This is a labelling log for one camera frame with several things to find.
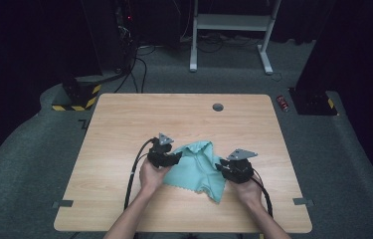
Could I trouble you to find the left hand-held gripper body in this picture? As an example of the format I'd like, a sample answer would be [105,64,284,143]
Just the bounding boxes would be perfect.
[146,132,177,168]

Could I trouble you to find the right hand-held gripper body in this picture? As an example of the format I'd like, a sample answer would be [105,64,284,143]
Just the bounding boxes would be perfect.
[222,148,259,184]

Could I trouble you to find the teal cloth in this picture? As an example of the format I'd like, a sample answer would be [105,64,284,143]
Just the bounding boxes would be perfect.
[162,140,228,204]

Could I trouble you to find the person's left hand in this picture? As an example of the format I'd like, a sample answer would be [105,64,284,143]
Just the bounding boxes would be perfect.
[138,158,172,197]

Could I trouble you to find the person's right hand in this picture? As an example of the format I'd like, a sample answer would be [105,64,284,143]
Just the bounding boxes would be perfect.
[229,176,264,209]

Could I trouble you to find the grey tape strip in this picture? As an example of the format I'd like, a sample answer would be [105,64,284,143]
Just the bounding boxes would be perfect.
[52,199,75,209]
[292,197,315,207]

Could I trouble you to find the red can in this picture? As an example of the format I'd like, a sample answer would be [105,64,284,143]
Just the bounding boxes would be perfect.
[276,95,289,114]

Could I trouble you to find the black yellow striped stand base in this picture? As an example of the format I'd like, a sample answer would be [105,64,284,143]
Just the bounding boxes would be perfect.
[51,74,102,113]

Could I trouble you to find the dark computer tower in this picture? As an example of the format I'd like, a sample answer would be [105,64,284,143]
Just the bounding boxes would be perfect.
[113,0,139,72]

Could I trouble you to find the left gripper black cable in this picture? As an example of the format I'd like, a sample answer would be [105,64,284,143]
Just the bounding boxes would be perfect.
[122,137,156,211]

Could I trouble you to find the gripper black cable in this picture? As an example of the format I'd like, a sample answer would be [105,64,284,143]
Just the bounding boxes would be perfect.
[250,167,274,219]
[122,137,156,211]

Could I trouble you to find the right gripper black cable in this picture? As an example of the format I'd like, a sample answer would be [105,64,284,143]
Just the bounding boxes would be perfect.
[250,167,274,219]

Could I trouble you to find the black floor cables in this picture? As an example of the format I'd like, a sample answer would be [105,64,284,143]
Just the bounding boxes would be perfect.
[113,43,148,95]

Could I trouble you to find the cables under desk frame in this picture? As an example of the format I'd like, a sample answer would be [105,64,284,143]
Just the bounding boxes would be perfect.
[179,31,266,54]

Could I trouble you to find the white metal desk frame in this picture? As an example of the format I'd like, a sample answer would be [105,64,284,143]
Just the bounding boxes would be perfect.
[188,0,282,76]

